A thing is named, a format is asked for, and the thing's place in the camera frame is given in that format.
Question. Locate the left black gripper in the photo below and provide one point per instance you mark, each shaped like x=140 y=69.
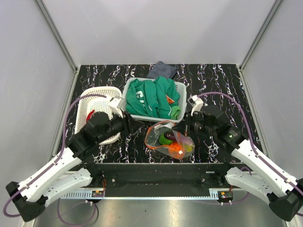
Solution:
x=136 y=125

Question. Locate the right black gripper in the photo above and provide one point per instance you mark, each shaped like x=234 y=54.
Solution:
x=189 y=119

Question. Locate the clear zip top bag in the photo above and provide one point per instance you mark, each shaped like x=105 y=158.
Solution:
x=152 y=138

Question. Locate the red fake chili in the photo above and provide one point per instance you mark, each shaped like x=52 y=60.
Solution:
x=91 y=113

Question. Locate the purple fake eggplant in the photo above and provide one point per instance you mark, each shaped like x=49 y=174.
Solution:
x=170 y=135

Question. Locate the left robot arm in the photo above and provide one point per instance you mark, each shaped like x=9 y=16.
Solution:
x=68 y=170

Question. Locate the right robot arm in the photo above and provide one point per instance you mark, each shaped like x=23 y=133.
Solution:
x=281 y=191

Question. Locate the yellow fake fruit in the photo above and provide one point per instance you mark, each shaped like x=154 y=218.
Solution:
x=188 y=148

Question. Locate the green fake pepper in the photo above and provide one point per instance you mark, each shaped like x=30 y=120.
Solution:
x=164 y=141

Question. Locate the orange fake pumpkin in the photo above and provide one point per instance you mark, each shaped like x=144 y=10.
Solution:
x=174 y=149

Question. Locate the light green cloth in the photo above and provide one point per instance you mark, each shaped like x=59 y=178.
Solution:
x=175 y=112

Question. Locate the green garment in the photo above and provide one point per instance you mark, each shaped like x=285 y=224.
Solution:
x=152 y=98

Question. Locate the white basket with clothes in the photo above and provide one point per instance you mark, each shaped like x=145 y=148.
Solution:
x=181 y=89

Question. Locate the white perforated basket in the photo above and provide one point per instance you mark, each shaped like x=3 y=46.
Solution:
x=105 y=99

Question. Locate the grey folded cloth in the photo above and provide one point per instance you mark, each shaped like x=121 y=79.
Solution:
x=162 y=70

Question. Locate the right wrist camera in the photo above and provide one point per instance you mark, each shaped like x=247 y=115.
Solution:
x=196 y=103

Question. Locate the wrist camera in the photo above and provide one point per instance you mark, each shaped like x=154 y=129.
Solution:
x=196 y=103
x=115 y=105

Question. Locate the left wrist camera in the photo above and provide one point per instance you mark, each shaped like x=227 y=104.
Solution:
x=115 y=105

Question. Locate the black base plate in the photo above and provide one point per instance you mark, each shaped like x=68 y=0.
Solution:
x=157 y=181

